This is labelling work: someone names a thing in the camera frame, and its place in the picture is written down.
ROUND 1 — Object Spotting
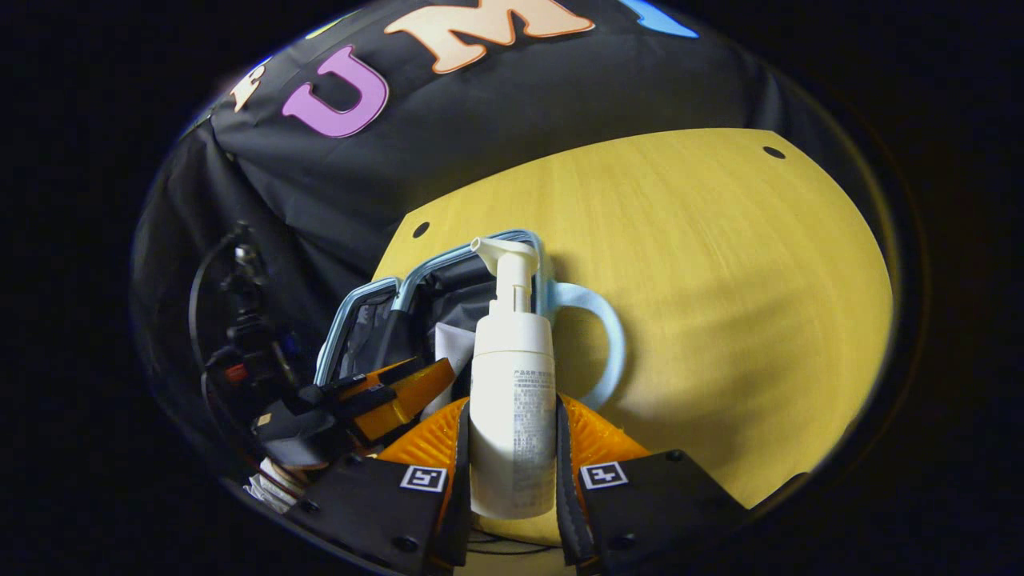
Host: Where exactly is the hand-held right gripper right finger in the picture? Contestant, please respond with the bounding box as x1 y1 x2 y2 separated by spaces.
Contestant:
554 394 750 576

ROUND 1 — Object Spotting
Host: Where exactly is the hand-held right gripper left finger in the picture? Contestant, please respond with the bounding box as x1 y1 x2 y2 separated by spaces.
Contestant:
286 398 474 576

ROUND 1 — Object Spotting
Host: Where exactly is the white squeeze tube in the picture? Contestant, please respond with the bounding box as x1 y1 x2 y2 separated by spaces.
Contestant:
432 322 478 418

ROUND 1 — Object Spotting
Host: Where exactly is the white pump bottle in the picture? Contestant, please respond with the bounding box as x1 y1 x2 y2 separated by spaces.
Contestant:
468 236 558 520

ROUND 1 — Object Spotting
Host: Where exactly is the light blue suitcase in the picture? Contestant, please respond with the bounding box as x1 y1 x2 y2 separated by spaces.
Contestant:
314 229 627 425

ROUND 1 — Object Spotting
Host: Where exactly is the black backdrop cloth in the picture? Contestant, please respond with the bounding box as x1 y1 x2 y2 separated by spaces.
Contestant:
132 0 881 481

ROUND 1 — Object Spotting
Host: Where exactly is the black cable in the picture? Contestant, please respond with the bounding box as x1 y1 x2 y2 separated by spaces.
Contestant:
187 230 249 401

